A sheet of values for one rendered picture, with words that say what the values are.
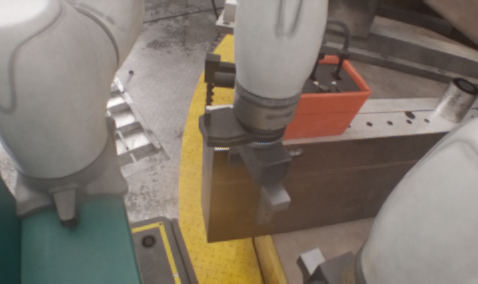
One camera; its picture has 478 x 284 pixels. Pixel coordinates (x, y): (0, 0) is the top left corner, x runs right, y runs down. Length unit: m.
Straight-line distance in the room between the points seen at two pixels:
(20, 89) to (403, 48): 1.83
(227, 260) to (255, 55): 0.98
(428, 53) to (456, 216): 1.85
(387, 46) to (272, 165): 1.55
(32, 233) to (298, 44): 0.44
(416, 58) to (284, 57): 1.68
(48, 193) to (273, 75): 0.36
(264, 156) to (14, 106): 0.32
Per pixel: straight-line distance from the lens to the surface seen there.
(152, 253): 0.92
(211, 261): 1.26
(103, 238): 0.50
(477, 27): 1.05
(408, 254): 0.22
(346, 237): 1.04
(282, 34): 0.35
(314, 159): 0.73
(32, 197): 0.55
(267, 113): 0.42
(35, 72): 0.40
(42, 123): 0.43
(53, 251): 0.51
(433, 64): 2.06
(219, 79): 1.42
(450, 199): 0.20
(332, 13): 1.74
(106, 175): 0.53
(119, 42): 0.55
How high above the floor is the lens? 1.15
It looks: 45 degrees down
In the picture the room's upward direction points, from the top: 9 degrees clockwise
